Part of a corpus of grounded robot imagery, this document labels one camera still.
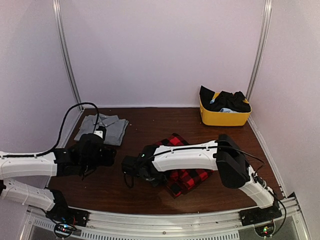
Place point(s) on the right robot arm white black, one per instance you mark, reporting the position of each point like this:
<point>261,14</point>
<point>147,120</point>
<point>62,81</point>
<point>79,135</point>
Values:
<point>222,155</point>

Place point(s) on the black garment in bin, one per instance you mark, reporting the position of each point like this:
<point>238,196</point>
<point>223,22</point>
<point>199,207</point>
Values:
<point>225,100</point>

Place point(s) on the yellow plastic bin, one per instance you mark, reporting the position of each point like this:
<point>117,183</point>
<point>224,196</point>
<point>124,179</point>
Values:
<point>222,119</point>

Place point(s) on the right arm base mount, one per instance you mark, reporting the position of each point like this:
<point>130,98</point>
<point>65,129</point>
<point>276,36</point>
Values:
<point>261,219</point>

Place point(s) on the right aluminium frame post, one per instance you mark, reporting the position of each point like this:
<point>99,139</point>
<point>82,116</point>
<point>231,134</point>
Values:
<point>264,31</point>

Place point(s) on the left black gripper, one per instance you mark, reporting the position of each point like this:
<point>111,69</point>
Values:
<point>109,159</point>

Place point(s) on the aluminium frame post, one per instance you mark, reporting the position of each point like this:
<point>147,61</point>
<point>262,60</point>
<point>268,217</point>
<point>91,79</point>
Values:
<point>56,4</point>
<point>264,31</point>

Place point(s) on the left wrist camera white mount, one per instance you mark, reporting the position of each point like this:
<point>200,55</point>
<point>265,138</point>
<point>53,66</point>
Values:
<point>101,132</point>

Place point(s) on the folded grey shirt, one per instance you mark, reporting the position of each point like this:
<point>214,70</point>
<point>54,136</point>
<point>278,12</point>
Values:
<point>115,128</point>

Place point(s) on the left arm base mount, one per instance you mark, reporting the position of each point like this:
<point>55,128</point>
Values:
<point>68,222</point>

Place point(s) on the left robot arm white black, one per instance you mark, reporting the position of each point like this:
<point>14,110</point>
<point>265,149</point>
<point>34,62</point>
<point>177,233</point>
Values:
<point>81,159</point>

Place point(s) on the left aluminium frame post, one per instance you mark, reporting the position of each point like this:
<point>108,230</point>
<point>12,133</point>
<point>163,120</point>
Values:
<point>56,4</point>

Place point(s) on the red black plaid shirt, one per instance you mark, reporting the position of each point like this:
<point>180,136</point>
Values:
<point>182,181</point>

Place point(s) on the front aluminium rail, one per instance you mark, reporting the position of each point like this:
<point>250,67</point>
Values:
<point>221,225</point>

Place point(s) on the light blue garment in bin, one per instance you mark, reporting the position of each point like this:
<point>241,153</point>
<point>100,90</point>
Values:
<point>222,110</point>

